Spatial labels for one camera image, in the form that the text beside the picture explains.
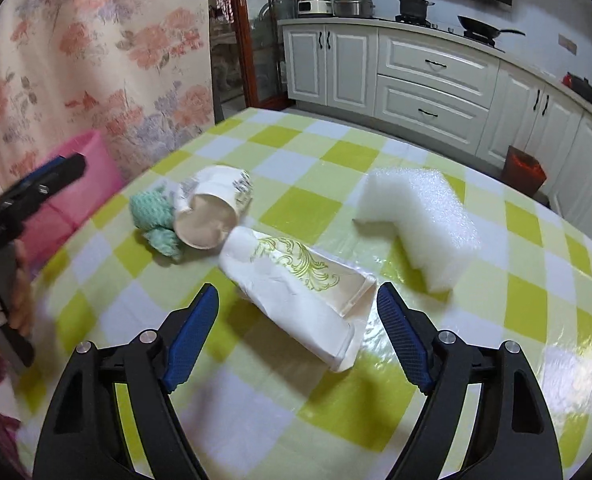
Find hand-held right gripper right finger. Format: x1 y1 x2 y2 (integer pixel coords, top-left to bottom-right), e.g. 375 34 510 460
377 281 562 480

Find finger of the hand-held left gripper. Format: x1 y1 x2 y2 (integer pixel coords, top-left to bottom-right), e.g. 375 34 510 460
0 154 87 222
6 157 68 193

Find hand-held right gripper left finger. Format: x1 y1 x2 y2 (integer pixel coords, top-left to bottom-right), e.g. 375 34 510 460
33 282 220 480

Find crushed white paper cup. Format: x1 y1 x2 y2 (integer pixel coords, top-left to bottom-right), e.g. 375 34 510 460
217 226 378 373

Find red floor trash bin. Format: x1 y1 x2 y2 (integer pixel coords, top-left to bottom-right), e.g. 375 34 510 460
504 145 548 197

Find person's left hand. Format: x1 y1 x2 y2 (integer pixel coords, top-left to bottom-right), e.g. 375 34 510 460
10 240 37 337

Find teal knitted cloth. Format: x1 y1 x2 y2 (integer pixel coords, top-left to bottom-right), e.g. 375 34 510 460
128 183 184 262

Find printed white paper wrapper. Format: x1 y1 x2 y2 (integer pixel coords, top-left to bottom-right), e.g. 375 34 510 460
172 179 200 212

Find floral curtain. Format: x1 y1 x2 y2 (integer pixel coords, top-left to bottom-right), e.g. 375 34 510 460
0 0 216 198

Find white foam block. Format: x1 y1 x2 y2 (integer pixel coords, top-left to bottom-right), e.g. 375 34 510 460
351 168 480 295

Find yellow checkered tablecloth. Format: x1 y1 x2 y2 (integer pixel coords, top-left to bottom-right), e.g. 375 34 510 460
13 106 592 480

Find dark wooden glass door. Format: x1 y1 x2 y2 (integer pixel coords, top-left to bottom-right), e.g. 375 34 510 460
209 0 299 123

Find white lower kitchen cabinets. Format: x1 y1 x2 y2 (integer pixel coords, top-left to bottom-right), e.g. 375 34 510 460
278 16 592 223

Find white rice cooker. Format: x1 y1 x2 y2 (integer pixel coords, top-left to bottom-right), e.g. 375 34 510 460
296 0 335 18

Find black and red appliance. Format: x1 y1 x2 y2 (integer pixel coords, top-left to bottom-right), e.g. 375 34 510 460
561 72 592 106

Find gas stove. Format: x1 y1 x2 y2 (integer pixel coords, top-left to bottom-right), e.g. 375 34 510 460
393 14 508 54

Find black frying pan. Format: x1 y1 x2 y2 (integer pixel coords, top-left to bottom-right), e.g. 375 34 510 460
456 14 526 41

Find steel pressure cooker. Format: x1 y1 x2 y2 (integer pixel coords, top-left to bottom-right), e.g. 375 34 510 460
333 0 376 19

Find black cooking pot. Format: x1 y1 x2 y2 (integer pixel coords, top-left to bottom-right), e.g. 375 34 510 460
392 0 436 19

